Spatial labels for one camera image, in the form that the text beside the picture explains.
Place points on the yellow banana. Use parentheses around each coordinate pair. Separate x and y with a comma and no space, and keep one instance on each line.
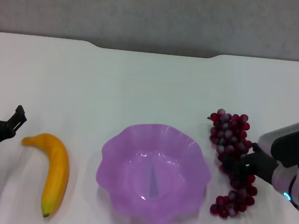
(55,166)

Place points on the purple wavy plastic plate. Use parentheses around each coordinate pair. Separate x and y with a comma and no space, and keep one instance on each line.
(154,175)

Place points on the dark red grape bunch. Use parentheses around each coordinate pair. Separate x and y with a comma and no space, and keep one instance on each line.
(228,134)

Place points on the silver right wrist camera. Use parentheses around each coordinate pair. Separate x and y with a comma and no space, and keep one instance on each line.
(285,145)

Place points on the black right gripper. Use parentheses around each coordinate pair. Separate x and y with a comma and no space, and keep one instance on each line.
(262,165)

